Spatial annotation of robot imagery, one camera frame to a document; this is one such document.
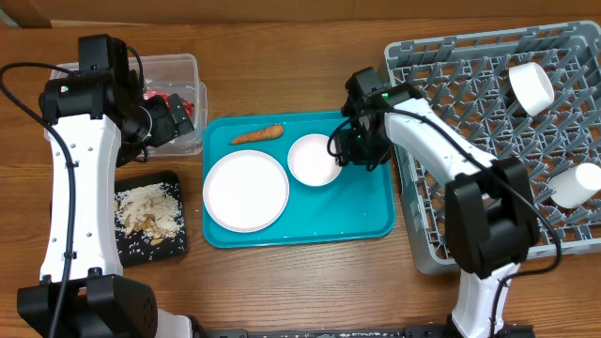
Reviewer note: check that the grey dishwasher rack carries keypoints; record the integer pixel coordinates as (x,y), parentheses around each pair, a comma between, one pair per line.
(465,79)

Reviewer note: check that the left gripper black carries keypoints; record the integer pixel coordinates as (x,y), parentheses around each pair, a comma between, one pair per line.
(167,127)

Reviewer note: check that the teal tray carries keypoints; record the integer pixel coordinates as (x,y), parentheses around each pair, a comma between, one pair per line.
(357,204)

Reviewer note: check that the red wrapper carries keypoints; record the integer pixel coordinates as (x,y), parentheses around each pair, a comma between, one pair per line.
(164,97)

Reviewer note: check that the small pink bowl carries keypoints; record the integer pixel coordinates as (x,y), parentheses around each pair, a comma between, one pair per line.
(310,163)

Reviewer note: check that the clear plastic bin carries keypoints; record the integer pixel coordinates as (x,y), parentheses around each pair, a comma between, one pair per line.
(177,74)

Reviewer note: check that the food scraps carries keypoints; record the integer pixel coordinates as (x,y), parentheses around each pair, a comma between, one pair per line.
(150,211)

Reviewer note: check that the black rail bottom edge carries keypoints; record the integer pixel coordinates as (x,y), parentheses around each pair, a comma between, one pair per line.
(366,332)

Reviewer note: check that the black bin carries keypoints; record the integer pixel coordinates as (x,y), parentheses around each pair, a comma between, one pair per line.
(134,250)

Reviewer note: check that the carrot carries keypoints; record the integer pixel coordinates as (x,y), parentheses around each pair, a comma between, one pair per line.
(268,133)

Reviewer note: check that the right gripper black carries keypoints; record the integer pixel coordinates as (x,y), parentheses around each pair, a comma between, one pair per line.
(349,155)

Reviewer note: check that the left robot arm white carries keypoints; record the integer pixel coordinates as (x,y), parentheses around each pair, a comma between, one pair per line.
(96,123)

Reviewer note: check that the white cup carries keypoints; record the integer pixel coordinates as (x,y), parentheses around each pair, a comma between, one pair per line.
(576,185)

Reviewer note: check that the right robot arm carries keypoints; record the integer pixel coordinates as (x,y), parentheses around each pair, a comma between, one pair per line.
(488,220)

